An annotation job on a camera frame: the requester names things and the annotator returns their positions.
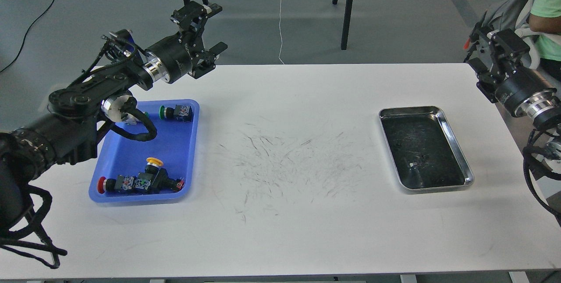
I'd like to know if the white chair frame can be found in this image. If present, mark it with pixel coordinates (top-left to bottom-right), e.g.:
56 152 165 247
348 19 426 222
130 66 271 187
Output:
513 0 561 82

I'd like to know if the grey backpack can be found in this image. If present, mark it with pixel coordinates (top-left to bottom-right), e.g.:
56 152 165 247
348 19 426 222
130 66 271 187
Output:
464 0 533 62

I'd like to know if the silver metal tray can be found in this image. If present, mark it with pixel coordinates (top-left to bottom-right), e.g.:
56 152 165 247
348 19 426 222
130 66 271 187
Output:
379 106 475 194

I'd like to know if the yellow push button switch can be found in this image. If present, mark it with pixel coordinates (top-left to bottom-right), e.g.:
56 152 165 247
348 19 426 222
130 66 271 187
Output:
144 157 164 175

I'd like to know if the black switch with red terminals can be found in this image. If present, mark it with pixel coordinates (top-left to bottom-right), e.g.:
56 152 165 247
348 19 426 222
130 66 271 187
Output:
132 168 185 195

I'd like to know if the orange white push button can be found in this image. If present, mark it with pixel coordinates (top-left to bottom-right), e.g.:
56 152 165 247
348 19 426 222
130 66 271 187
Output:
122 113 138 125

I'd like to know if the black floor cable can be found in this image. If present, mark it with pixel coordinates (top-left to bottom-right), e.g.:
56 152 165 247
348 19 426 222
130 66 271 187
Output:
0 0 114 74

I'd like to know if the person in green shirt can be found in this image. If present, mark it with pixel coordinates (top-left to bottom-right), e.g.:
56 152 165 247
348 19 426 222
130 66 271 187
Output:
528 0 561 81

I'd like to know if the red push button switch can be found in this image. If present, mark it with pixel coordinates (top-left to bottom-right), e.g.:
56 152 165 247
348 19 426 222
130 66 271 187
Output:
96 175 136 195

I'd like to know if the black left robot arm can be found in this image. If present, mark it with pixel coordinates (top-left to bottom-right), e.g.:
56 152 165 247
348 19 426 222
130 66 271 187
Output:
0 1 227 269

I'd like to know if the green push button switch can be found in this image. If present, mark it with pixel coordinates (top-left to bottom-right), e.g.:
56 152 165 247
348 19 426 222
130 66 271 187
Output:
158 105 194 123

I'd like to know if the blue plastic tray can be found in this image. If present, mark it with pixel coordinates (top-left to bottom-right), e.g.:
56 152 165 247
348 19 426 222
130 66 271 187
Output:
89 99 200 205

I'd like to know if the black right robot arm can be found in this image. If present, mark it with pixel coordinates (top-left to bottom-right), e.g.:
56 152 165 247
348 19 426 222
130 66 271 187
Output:
464 27 560 221

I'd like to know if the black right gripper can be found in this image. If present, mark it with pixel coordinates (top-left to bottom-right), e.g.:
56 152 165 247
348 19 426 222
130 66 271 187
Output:
467 29 560 119

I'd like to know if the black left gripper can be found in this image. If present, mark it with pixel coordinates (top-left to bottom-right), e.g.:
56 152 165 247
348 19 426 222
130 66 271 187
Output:
145 1 228 84

